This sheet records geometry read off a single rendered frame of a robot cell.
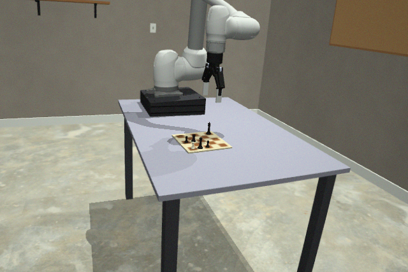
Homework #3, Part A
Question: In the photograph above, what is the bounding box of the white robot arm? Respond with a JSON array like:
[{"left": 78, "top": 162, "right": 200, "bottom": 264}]
[{"left": 147, "top": 0, "right": 260, "bottom": 97}]

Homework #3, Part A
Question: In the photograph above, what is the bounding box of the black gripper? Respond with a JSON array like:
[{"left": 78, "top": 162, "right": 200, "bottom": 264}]
[{"left": 202, "top": 52, "right": 225, "bottom": 103}]

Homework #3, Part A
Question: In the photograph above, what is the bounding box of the chessboard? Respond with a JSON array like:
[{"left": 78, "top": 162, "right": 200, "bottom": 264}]
[{"left": 172, "top": 131, "right": 232, "bottom": 154}]

